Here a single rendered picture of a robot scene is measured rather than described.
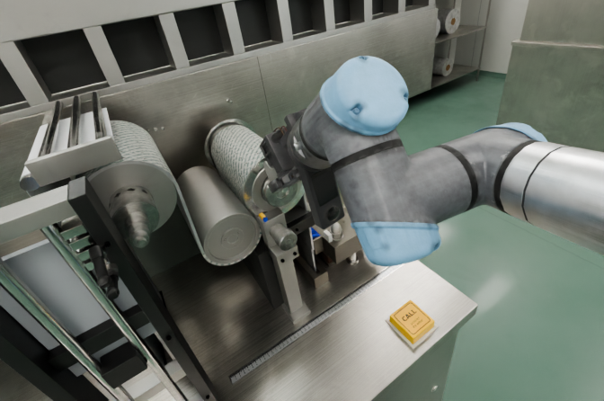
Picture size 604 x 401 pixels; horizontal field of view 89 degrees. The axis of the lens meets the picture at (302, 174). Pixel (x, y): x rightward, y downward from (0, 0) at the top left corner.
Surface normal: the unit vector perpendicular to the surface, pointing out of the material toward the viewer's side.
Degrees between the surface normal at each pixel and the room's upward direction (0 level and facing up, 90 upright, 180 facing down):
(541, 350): 0
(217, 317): 0
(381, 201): 56
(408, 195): 50
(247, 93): 90
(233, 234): 90
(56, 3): 90
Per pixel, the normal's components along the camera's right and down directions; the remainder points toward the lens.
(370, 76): 0.32, -0.23
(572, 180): -0.80, -0.42
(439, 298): -0.14, -0.84
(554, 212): -0.94, 0.23
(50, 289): 0.53, 0.40
